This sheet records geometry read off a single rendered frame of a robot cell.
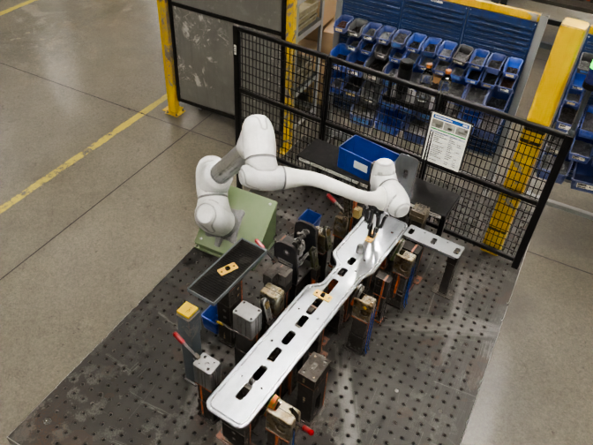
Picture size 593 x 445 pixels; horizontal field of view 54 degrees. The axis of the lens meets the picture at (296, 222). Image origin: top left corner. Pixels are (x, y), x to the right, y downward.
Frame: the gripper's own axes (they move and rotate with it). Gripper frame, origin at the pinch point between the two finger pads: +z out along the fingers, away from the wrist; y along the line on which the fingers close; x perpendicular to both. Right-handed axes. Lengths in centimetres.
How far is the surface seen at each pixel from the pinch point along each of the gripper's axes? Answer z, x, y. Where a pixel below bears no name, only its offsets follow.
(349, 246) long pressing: 4.2, -12.3, -5.3
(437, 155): -16, 55, 7
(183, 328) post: -5, -99, -33
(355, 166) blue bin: -4.2, 35.7, -29.6
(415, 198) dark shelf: 1.4, 37.0, 6.2
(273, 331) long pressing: 4, -75, -7
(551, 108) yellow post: -59, 58, 51
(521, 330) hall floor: 105, 81, 81
